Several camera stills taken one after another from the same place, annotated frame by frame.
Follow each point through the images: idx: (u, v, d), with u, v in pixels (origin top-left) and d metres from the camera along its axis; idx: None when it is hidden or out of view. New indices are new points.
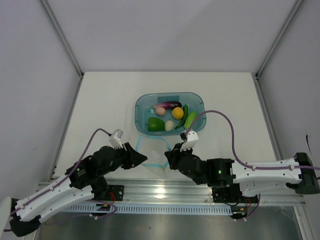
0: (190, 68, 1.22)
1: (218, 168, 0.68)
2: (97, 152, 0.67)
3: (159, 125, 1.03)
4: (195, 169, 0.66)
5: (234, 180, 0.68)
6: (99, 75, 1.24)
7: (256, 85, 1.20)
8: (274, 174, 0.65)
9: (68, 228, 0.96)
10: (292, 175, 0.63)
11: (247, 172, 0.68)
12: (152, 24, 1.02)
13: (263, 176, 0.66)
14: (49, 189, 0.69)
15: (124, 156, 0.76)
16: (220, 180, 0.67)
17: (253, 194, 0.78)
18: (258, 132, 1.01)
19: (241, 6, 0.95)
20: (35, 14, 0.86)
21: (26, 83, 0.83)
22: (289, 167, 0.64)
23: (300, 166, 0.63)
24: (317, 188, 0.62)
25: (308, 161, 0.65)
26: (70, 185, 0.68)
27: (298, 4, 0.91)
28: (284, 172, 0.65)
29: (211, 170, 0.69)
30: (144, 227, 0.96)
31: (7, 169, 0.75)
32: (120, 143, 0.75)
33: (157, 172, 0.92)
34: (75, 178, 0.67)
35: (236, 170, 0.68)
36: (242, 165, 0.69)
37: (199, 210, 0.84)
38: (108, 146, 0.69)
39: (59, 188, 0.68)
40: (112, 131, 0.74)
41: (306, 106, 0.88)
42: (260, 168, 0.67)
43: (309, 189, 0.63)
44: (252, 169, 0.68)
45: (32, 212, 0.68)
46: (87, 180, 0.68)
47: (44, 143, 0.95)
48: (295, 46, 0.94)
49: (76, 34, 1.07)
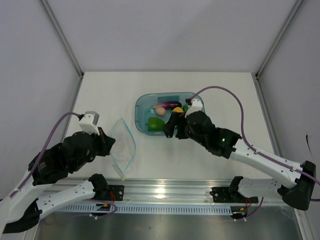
0: (190, 68, 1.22)
1: (222, 135, 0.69)
2: (68, 140, 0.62)
3: (158, 124, 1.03)
4: (202, 125, 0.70)
5: (232, 152, 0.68)
6: (99, 75, 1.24)
7: (256, 85, 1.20)
8: (274, 166, 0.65)
9: (68, 228, 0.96)
10: (289, 175, 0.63)
11: (248, 152, 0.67)
12: (151, 24, 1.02)
13: (262, 164, 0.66)
14: (15, 191, 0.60)
15: (100, 142, 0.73)
16: (220, 146, 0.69)
17: (247, 195, 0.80)
18: (258, 133, 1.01)
19: (241, 6, 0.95)
20: (34, 14, 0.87)
21: (26, 83, 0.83)
22: (291, 168, 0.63)
23: (301, 171, 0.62)
24: (306, 201, 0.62)
25: (313, 172, 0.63)
26: (33, 184, 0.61)
27: (298, 4, 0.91)
28: (283, 170, 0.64)
29: (217, 136, 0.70)
30: (144, 227, 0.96)
31: (6, 169, 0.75)
32: (95, 128, 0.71)
33: (156, 171, 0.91)
34: (37, 173, 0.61)
35: (239, 146, 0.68)
36: (246, 144, 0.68)
37: (199, 210, 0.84)
38: (82, 133, 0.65)
39: (26, 187, 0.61)
40: (86, 115, 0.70)
41: (306, 106, 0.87)
42: (262, 155, 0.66)
43: (298, 198, 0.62)
44: (254, 152, 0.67)
45: (13, 213, 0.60)
46: (51, 174, 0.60)
47: (43, 142, 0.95)
48: (295, 45, 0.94)
49: (76, 34, 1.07)
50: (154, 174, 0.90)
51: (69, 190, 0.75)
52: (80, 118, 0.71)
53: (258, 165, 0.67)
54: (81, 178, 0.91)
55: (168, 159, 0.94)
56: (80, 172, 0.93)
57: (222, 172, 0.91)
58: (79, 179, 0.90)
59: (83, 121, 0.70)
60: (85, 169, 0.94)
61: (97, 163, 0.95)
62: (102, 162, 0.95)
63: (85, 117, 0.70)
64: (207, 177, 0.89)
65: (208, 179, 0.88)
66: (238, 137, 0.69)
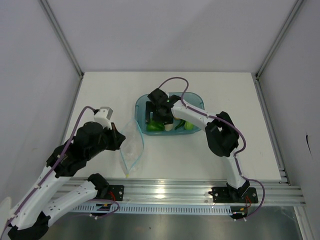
0: (190, 68, 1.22)
1: (167, 98, 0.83)
2: (81, 130, 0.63)
3: (159, 126, 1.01)
4: (152, 94, 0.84)
5: (172, 109, 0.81)
6: (99, 75, 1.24)
7: (256, 85, 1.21)
8: (195, 114, 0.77)
9: (69, 228, 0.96)
10: (204, 120, 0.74)
11: (181, 107, 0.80)
12: (151, 24, 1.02)
13: (188, 115, 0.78)
14: (35, 189, 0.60)
15: (111, 136, 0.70)
16: (166, 106, 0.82)
17: (234, 185, 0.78)
18: (257, 132, 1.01)
19: (241, 6, 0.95)
20: (34, 14, 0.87)
21: (26, 83, 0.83)
22: (206, 114, 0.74)
23: (212, 116, 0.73)
24: (216, 142, 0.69)
25: (228, 120, 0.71)
26: (56, 176, 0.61)
27: (299, 3, 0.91)
28: (201, 117, 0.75)
29: (163, 100, 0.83)
30: (144, 227, 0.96)
31: (6, 169, 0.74)
32: (109, 123, 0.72)
33: (156, 171, 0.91)
34: (59, 166, 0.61)
35: (176, 105, 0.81)
36: (180, 102, 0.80)
37: (199, 210, 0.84)
38: (93, 122, 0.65)
39: (47, 183, 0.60)
40: (101, 109, 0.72)
41: (306, 106, 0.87)
42: (190, 107, 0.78)
43: (211, 141, 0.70)
44: (185, 107, 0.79)
45: (29, 216, 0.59)
46: (74, 163, 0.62)
47: (43, 142, 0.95)
48: (295, 45, 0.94)
49: (75, 33, 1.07)
50: (154, 175, 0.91)
51: (72, 192, 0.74)
52: (95, 113, 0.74)
53: (189, 117, 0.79)
54: (81, 178, 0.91)
55: (167, 159, 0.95)
56: (80, 172, 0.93)
57: (221, 172, 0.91)
58: (80, 179, 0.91)
59: (98, 115, 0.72)
60: (85, 169, 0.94)
61: (97, 163, 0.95)
62: (102, 161, 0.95)
63: (100, 112, 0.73)
64: (207, 178, 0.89)
65: (208, 179, 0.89)
66: (178, 99, 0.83)
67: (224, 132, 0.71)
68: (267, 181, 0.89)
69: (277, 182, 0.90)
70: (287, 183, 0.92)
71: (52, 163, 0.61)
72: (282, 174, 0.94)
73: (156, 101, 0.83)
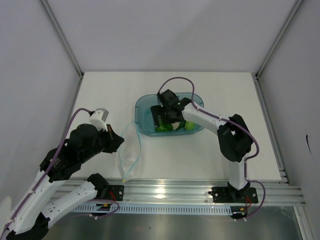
0: (190, 68, 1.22)
1: (178, 101, 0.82)
2: (74, 132, 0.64)
3: (168, 127, 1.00)
4: (163, 96, 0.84)
5: (182, 111, 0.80)
6: (98, 75, 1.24)
7: (256, 86, 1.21)
8: (206, 117, 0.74)
9: (69, 228, 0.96)
10: (216, 123, 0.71)
11: (192, 110, 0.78)
12: (151, 24, 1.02)
13: (200, 117, 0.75)
14: (29, 194, 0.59)
15: (108, 139, 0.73)
16: (176, 109, 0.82)
17: (236, 186, 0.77)
18: (257, 133, 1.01)
19: (240, 7, 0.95)
20: (34, 15, 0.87)
21: (27, 83, 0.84)
22: (218, 117, 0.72)
23: (225, 119, 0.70)
24: (229, 143, 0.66)
25: (242, 123, 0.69)
26: (50, 181, 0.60)
27: (299, 3, 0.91)
28: (213, 120, 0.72)
29: (173, 102, 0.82)
30: (144, 227, 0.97)
31: (6, 170, 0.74)
32: (104, 125, 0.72)
33: (156, 171, 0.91)
34: (52, 170, 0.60)
35: (188, 109, 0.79)
36: (193, 106, 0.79)
37: (199, 210, 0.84)
38: (85, 125, 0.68)
39: (41, 187, 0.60)
40: (96, 111, 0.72)
41: (306, 106, 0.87)
42: (202, 111, 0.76)
43: (225, 145, 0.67)
44: (196, 109, 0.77)
45: (26, 221, 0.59)
46: (67, 167, 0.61)
47: (43, 143, 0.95)
48: (295, 45, 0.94)
49: (76, 34, 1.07)
50: (154, 175, 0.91)
51: (71, 193, 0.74)
52: (90, 115, 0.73)
53: (199, 120, 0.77)
54: (81, 178, 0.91)
55: (167, 159, 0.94)
56: (80, 172, 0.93)
57: (221, 172, 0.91)
58: (80, 179, 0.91)
59: (93, 117, 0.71)
60: (85, 169, 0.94)
61: (96, 163, 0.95)
62: (103, 161, 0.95)
63: (95, 114, 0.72)
64: (207, 178, 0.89)
65: (208, 179, 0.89)
66: (189, 101, 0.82)
67: (237, 136, 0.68)
68: (267, 181, 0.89)
69: (277, 181, 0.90)
70: (287, 183, 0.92)
71: (45, 167, 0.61)
72: (282, 174, 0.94)
73: (167, 102, 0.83)
